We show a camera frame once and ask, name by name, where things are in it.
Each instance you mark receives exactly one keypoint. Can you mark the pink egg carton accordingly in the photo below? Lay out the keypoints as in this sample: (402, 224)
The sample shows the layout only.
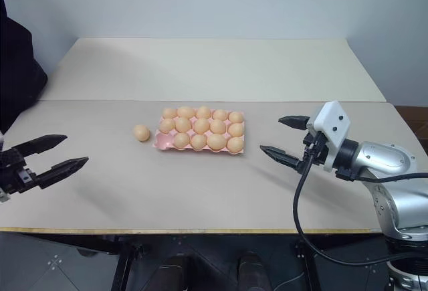
(163, 141)

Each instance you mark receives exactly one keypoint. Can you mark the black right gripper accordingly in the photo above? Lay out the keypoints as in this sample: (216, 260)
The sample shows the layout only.
(316, 147)

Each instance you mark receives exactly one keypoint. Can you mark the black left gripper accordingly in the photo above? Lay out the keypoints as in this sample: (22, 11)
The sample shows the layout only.
(15, 170)

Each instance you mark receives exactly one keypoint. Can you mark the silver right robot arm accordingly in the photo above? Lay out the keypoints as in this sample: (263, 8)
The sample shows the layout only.
(384, 159)

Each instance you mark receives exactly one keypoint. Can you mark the black fabric bulk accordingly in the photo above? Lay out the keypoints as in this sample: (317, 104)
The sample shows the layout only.
(16, 77)

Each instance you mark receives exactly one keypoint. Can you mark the black table leg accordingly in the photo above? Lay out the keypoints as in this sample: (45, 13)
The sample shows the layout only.
(128, 261)
(305, 264)

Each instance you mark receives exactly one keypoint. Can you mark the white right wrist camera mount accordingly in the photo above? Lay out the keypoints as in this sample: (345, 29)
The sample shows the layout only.
(334, 123)

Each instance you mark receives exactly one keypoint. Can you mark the brown egg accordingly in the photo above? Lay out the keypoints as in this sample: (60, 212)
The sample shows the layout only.
(186, 112)
(182, 124)
(203, 112)
(217, 126)
(181, 140)
(141, 132)
(201, 125)
(235, 144)
(236, 117)
(235, 129)
(169, 113)
(198, 141)
(167, 125)
(220, 114)
(216, 141)

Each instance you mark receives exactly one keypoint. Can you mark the dark rounded shape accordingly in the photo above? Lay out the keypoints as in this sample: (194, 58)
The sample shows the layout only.
(251, 271)
(175, 272)

